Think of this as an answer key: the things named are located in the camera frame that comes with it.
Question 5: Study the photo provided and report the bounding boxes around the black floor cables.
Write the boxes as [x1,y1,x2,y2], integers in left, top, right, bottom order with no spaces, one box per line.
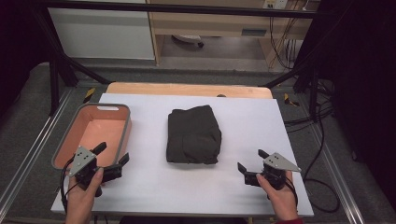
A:
[283,77,342,215]

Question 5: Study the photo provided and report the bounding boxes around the left hand-held gripper black cable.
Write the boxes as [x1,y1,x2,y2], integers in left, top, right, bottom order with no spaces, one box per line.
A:
[60,157,78,215]

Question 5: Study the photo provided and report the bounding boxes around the person's right hand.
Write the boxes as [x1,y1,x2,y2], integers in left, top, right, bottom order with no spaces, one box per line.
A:
[255,170,300,222]

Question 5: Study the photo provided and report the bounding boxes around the aluminium rail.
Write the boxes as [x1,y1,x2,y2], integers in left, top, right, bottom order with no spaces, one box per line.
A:
[310,123,366,224]
[0,89,73,217]

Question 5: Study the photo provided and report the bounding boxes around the chair base with caster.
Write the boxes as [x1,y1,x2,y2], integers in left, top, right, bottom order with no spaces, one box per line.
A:
[172,34,205,49]

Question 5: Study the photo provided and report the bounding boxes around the black metal frame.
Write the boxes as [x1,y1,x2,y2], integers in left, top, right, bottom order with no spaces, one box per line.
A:
[30,0,325,123]

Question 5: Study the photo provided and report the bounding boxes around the right hand-held gripper black cable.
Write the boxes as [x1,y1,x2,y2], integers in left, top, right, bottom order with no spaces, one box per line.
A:
[284,178,300,208]

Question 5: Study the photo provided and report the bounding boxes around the dark grey pants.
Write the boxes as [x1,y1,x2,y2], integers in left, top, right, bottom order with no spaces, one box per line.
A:
[165,105,222,165]

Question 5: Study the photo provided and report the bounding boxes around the hand-held gripper black cable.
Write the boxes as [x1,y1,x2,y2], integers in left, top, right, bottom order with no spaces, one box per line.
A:
[60,157,78,215]
[284,178,300,208]

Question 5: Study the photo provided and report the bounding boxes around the yellow and black tape strip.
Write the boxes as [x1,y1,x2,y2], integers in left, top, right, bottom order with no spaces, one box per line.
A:
[283,92,300,107]
[82,87,96,104]

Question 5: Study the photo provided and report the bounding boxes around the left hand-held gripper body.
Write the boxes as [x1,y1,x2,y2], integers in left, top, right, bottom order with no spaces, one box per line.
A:
[68,145,123,198]

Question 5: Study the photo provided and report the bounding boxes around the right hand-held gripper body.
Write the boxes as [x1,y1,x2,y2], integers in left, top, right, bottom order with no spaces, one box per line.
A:
[244,151,303,191]

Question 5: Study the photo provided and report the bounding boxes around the white power strip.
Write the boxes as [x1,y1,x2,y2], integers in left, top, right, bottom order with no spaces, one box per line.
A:
[262,0,290,10]

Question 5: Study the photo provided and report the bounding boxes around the hanging cables under desk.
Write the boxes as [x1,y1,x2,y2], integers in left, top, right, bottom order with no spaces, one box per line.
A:
[268,16,297,70]

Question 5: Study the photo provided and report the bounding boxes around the person's left hand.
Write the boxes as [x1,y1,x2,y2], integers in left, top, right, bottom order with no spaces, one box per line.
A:
[65,167,106,210]

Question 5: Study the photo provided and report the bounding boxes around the white cabinet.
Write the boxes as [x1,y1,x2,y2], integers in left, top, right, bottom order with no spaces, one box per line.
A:
[48,7,156,61]

